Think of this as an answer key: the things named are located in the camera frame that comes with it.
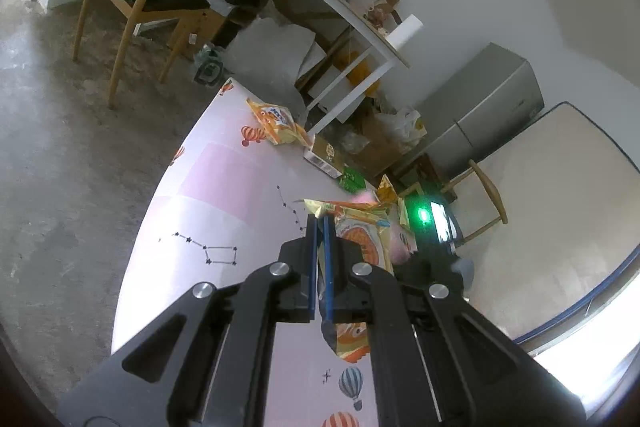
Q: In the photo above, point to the grey refrigerator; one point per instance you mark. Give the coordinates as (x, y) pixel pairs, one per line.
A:
(490, 107)

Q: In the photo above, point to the orange snack packet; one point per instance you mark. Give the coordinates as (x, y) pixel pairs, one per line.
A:
(365, 237)

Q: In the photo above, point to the white paper roll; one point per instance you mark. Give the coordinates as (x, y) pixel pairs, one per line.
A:
(405, 32)

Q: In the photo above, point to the yellow snack packet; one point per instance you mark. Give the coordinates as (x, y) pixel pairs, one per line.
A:
(277, 122)

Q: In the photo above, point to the white blue-edged mattress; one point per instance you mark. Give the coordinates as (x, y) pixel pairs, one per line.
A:
(550, 217)

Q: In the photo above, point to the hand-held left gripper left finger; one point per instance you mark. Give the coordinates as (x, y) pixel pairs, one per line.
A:
(312, 267)

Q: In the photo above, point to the dark green bag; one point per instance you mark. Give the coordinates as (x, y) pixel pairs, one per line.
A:
(207, 67)

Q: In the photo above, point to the white plastic sheet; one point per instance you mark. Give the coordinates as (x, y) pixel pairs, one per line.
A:
(270, 52)

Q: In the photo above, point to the yellow plastic bag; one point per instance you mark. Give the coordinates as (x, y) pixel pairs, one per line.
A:
(362, 72)

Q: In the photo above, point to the gold snack packet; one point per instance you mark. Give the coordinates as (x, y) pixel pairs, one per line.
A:
(387, 194)

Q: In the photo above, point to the wooden chair with green seat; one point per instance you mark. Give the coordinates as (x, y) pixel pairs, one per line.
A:
(487, 192)

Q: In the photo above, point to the white plastic bag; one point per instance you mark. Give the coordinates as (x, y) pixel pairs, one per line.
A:
(400, 124)

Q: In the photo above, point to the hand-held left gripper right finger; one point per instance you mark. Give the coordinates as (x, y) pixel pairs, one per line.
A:
(329, 272)

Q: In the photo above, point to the small green packet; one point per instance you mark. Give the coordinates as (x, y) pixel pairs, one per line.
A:
(352, 179)

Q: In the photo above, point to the small printed box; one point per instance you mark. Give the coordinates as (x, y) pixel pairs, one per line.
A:
(322, 154)

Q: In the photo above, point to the wooden chair with black seat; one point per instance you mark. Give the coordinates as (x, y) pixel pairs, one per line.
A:
(125, 37)

